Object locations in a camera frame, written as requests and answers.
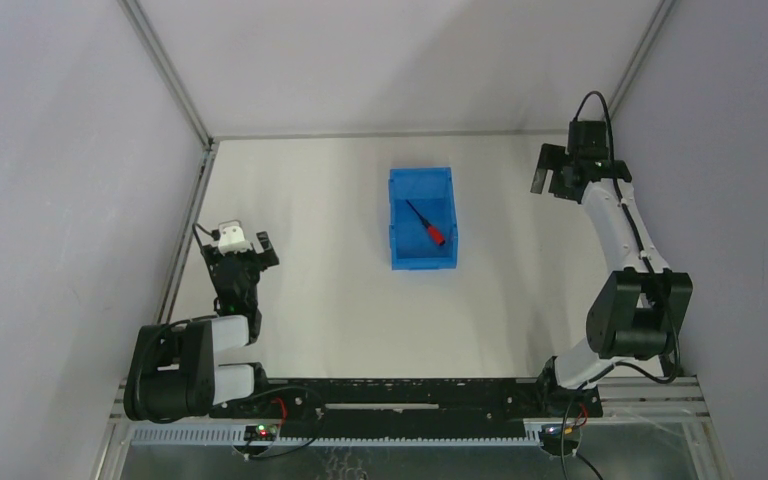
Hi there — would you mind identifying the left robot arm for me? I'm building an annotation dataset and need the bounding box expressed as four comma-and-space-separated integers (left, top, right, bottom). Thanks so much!
123, 225, 280, 424

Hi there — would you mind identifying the aluminium frame base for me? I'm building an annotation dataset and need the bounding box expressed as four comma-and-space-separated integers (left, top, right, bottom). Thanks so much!
92, 377, 729, 479

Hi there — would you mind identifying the red handled screwdriver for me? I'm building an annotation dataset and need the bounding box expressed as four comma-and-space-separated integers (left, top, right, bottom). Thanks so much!
406, 200, 446, 247

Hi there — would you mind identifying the right controller board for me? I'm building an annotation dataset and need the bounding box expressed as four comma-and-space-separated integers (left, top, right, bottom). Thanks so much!
538, 425, 579, 457

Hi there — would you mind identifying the left controller board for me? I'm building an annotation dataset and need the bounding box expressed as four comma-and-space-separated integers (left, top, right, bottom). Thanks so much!
243, 424, 280, 444

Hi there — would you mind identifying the blue plastic bin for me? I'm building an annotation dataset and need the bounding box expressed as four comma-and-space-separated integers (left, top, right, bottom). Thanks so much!
388, 167, 459, 270

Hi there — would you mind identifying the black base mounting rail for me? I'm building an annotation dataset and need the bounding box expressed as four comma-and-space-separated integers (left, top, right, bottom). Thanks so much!
209, 378, 604, 441

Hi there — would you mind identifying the controller board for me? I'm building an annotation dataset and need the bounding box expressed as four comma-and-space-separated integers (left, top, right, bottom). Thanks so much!
538, 425, 579, 457
243, 424, 280, 444

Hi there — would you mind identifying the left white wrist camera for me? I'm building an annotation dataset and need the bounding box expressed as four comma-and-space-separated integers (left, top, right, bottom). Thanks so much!
217, 220, 253, 255

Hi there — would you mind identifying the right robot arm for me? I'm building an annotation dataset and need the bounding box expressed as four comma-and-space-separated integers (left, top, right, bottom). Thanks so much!
531, 118, 693, 416

